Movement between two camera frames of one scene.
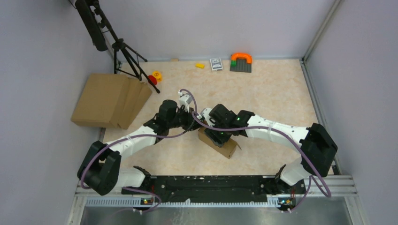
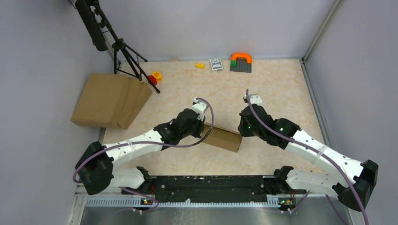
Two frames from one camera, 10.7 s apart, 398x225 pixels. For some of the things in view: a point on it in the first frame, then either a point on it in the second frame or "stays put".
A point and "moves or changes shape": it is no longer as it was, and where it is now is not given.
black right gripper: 218,140 to 241,128
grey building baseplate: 241,66 stays put
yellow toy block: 200,65 stays put
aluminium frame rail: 334,200 stays put
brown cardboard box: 228,150 moves or changes shape
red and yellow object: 153,79 stays put
